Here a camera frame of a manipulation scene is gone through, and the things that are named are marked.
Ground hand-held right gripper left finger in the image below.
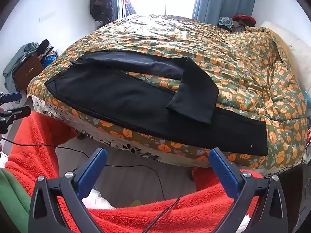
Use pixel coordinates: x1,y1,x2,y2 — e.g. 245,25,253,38
29,148,108,233

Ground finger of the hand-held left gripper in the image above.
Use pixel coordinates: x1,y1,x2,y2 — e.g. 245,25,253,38
0,92,22,105
0,106,31,133

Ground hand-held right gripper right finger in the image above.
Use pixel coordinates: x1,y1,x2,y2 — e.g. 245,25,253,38
208,148,288,233

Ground black pants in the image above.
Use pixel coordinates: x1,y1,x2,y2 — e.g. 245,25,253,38
44,50,269,156

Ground wooden nightstand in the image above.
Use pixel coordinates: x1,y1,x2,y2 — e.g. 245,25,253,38
12,53,44,93

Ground white cloth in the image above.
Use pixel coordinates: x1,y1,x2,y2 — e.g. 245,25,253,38
81,189,117,210

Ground white lace bed skirt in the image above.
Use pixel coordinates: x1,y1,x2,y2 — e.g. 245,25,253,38
31,96,299,175

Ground grey-blue cloth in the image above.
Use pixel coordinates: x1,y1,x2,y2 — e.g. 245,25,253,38
3,42,39,91

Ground blue bag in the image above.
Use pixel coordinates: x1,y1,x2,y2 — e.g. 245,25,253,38
44,55,57,68

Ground black item on nightstand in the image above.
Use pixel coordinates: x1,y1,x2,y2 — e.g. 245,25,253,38
36,39,50,54

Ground person's green fleece top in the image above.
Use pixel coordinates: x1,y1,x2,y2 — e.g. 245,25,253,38
0,169,32,233

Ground pumpkin print quilt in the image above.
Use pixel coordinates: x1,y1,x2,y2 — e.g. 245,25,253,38
26,14,309,170

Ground dark hanging clothes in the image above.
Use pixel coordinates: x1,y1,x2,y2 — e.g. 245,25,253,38
89,0,119,22

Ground white pillow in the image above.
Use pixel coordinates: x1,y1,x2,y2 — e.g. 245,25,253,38
260,21,311,90

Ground colourful clothes at window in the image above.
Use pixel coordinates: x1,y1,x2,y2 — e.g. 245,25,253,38
124,0,137,17

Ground teal patterned cloth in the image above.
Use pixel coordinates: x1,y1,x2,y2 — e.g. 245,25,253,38
217,17,234,31

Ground red and dark cloth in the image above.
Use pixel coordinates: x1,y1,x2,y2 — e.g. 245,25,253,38
231,14,256,28

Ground blue curtain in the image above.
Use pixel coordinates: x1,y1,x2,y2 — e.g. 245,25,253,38
192,0,258,26

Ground black cable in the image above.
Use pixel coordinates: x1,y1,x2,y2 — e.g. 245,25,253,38
142,196,183,233
1,137,167,201

